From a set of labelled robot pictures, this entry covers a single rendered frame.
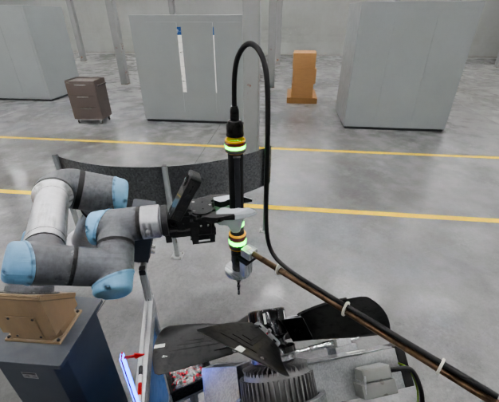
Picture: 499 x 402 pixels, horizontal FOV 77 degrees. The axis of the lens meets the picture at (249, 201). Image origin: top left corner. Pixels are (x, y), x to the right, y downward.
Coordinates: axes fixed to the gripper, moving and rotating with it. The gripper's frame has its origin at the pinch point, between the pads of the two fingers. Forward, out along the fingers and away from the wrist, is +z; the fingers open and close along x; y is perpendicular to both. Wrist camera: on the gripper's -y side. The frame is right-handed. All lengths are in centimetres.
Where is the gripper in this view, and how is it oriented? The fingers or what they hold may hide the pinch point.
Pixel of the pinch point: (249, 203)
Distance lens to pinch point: 73.8
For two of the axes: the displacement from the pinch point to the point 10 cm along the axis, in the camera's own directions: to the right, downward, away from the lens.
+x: 1.9, 5.0, -8.5
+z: 9.8, -1.0, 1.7
